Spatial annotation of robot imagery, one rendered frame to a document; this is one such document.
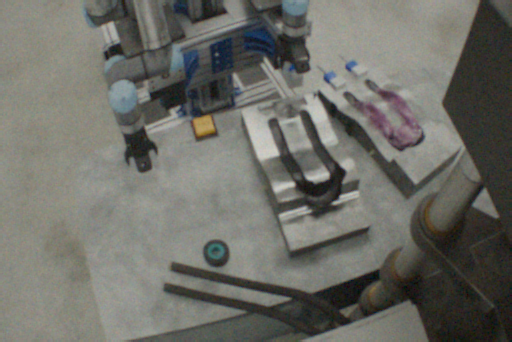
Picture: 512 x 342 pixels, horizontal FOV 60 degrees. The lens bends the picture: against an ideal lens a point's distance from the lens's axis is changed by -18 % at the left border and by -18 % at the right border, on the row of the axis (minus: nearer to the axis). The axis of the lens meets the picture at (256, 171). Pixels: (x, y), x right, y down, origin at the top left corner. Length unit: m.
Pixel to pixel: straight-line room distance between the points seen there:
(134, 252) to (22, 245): 1.23
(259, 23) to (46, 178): 1.51
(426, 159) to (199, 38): 0.90
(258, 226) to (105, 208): 0.51
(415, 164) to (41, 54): 2.62
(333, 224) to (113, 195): 0.72
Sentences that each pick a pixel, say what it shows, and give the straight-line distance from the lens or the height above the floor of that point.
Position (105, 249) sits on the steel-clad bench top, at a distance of 1.66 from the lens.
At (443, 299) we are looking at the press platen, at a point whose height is 1.29.
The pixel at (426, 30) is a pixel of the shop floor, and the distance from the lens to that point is 3.51.
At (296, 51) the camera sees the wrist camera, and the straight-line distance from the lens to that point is 1.61.
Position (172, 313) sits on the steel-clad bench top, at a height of 0.80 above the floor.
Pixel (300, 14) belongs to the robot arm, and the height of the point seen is 1.26.
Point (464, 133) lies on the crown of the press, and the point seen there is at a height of 1.82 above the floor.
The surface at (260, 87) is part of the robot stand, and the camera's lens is 2.63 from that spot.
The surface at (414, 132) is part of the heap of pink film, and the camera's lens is 1.76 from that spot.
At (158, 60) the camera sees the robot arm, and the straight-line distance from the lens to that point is 1.38.
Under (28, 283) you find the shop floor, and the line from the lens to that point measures 2.66.
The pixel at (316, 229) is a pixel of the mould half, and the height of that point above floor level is 0.86.
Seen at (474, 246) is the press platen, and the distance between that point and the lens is 0.87.
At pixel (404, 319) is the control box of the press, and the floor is 1.47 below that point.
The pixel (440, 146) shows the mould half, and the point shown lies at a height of 0.91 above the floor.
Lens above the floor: 2.28
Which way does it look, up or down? 60 degrees down
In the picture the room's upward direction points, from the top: 1 degrees counter-clockwise
